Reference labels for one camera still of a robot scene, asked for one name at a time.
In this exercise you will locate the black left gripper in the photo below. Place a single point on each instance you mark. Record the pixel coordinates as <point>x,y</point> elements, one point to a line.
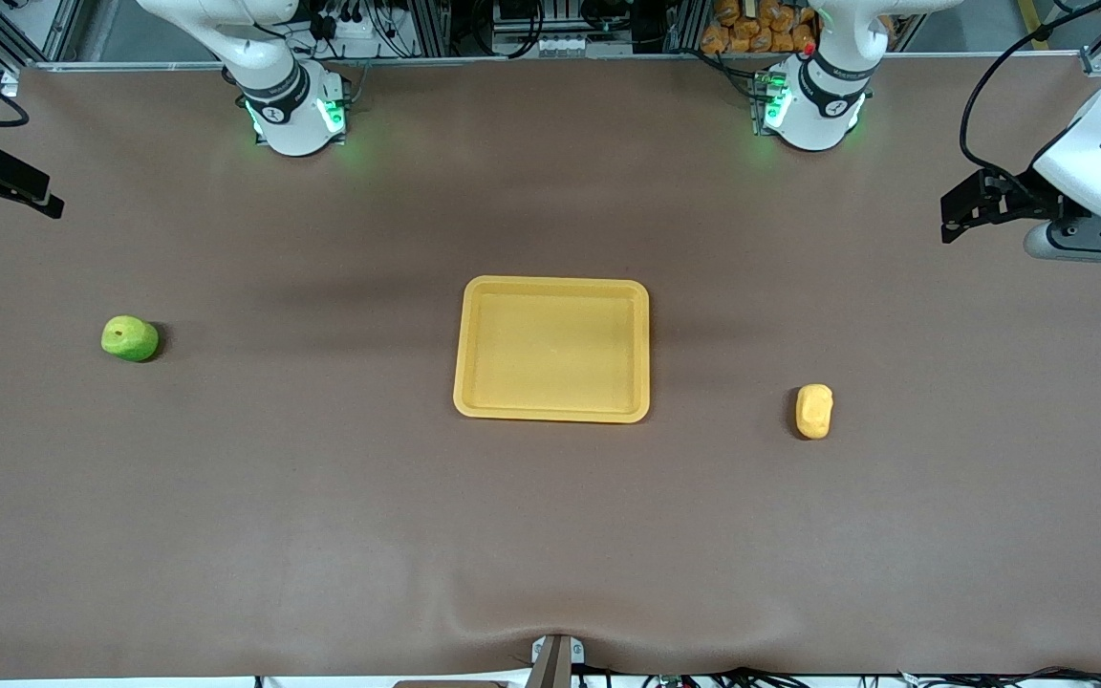
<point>1022,198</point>

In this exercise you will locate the green apple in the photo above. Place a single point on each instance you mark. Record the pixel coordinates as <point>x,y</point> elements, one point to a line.
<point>130,339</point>

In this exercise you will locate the yellow potato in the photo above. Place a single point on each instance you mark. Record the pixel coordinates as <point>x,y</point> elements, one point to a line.
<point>813,411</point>

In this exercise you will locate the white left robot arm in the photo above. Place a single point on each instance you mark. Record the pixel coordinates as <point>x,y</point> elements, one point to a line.
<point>813,105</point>

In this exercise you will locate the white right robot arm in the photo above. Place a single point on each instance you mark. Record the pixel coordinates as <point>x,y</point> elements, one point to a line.
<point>288,115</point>

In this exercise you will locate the yellow plastic tray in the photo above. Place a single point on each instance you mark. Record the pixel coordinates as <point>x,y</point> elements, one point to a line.
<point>550,382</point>

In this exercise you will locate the orange mesh bag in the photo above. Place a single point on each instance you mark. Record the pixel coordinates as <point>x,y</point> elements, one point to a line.
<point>761,27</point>

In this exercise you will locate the white power strip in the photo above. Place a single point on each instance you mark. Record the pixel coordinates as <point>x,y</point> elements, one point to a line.
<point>570,45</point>

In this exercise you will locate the brown table mat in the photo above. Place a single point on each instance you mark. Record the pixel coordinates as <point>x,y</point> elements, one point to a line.
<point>321,526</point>

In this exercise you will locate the metal clamp bracket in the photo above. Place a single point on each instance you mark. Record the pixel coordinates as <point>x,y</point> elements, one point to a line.
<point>555,659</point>

